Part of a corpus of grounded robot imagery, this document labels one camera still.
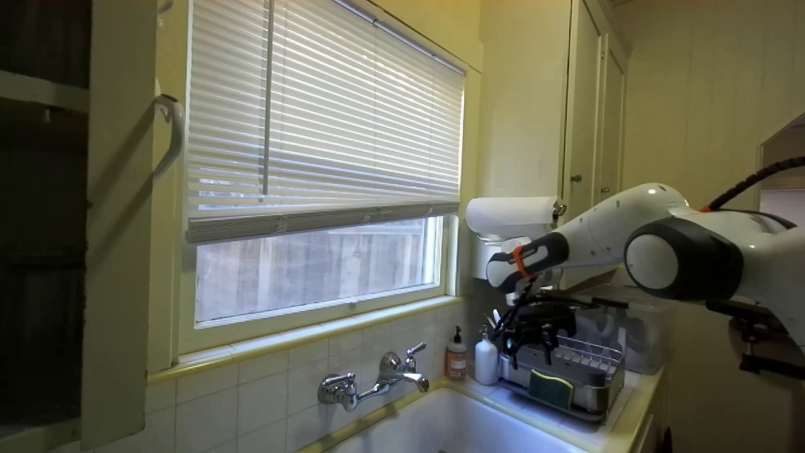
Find black camera stand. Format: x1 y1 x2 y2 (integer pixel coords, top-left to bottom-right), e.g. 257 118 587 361
704 299 805 382

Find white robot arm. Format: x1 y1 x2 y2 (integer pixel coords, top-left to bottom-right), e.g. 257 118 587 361
486 184 805 350

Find green sponge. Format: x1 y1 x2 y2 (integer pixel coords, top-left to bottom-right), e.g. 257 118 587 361
532 374 574 409

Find white sink basin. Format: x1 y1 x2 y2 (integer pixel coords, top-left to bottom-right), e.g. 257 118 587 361
305 391 587 453

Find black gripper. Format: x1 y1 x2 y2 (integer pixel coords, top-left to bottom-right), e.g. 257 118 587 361
494 296 577 356

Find white soap pump bottle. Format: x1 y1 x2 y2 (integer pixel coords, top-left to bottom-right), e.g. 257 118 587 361
475 330 501 385

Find white paper towel roll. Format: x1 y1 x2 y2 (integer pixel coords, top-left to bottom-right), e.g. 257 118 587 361
465 197 557 238

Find clear plastic container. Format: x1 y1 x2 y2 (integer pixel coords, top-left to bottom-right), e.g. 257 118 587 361
594 288 669 376

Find orange-capped soap bottle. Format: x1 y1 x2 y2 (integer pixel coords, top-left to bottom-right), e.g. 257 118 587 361
446 328 469 381

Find chrome wall faucet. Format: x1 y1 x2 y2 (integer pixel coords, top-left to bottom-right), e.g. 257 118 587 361
318 343 430 410

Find metal dish rack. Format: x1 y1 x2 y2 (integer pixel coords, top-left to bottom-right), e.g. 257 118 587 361
501 337 625 426

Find white window blinds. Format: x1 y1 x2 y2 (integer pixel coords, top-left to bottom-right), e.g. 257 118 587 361
186 0 465 244

